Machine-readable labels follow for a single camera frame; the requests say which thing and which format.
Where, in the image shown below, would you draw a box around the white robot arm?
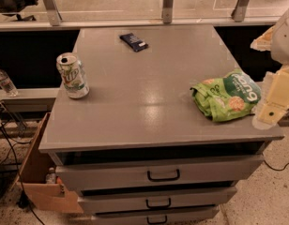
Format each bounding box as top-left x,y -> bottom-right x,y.
251,8 -> 289,129

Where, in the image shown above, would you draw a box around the green snack chip bag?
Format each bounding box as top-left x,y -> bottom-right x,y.
190,68 -> 261,122

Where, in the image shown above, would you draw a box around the middle grey drawer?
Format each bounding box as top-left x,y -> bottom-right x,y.
78,187 -> 236,214

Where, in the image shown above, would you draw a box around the grey drawer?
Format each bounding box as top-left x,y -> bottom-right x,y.
92,205 -> 219,225
56,155 -> 264,191
78,187 -> 236,214

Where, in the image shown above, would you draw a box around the bottom grey drawer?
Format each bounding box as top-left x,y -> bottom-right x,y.
92,205 -> 219,225

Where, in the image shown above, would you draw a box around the grey drawer cabinet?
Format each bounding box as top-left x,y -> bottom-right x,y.
38,23 -> 285,225

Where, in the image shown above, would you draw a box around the white green 7up can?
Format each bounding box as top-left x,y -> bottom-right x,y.
56,52 -> 89,98

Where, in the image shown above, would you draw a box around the top grey drawer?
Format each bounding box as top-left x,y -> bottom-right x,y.
56,155 -> 264,191

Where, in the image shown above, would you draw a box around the bottle inside cardboard box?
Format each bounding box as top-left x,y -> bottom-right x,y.
45,167 -> 56,184

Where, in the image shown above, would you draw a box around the brown cardboard box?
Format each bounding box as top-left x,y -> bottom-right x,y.
16,112 -> 83,213

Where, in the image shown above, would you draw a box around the clear plastic water bottle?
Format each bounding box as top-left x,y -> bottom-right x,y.
0,68 -> 18,98

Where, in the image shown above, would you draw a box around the black cable right floor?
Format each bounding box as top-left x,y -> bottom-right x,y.
263,159 -> 289,173

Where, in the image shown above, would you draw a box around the right metal railing post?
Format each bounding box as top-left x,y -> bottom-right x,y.
231,0 -> 250,23

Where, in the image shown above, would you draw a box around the metal railing post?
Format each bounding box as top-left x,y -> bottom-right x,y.
42,0 -> 61,26
161,0 -> 174,23
231,0 -> 250,23

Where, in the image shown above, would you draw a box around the middle metal railing post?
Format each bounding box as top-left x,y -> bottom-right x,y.
161,0 -> 174,23

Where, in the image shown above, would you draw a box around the left metal railing post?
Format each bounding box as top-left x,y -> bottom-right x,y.
42,0 -> 61,26

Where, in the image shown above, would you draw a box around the black floor cables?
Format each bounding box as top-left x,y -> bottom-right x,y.
0,100 -> 47,225

